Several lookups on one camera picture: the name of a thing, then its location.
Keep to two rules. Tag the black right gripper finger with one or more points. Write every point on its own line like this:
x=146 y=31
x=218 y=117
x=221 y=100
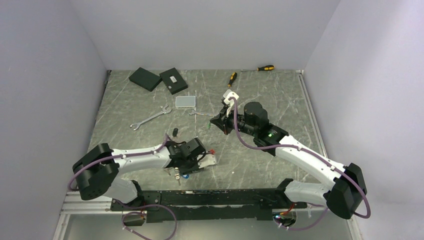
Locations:
x=218 y=119
x=221 y=126

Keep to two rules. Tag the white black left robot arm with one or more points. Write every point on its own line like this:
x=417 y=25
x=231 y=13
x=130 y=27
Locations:
x=98 y=173

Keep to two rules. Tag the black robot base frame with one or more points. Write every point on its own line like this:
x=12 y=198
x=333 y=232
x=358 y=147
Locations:
x=212 y=204

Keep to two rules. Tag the silver left wrench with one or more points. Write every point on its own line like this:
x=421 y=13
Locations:
x=165 y=110

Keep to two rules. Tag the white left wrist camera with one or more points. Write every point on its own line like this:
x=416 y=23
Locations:
x=208 y=160

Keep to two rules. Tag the black yellow screwdriver near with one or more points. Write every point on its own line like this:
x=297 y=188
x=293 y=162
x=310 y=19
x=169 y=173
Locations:
x=232 y=79

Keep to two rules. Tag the black box with label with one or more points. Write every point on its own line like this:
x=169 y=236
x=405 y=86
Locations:
x=173 y=80

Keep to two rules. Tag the silver right wrench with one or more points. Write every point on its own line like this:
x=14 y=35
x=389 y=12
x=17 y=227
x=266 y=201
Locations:
x=194 y=112

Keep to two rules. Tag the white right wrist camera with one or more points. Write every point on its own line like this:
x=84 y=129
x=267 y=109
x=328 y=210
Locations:
x=229 y=96

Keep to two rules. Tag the black yellow screwdriver far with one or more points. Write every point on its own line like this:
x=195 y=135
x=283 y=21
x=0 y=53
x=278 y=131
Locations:
x=265 y=68

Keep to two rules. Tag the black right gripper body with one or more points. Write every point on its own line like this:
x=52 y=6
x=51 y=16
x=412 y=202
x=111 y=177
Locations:
x=230 y=117

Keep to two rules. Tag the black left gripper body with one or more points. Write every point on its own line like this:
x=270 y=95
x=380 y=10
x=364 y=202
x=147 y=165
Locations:
x=191 y=166

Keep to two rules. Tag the white network switch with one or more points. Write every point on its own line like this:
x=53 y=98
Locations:
x=185 y=102

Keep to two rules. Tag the silver wrench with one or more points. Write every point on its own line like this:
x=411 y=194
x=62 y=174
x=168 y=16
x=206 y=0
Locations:
x=194 y=112
x=165 y=110

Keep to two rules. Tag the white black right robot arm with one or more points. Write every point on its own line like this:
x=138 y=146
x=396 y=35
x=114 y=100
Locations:
x=341 y=188

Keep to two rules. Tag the black yellow screwdriver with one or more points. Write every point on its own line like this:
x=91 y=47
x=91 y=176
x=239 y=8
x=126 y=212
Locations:
x=265 y=68
x=232 y=79

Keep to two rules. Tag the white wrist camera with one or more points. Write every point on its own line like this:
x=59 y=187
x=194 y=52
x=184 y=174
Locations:
x=208 y=160
x=229 y=96

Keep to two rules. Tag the black flat box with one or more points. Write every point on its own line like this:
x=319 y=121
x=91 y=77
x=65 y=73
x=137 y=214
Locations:
x=145 y=79

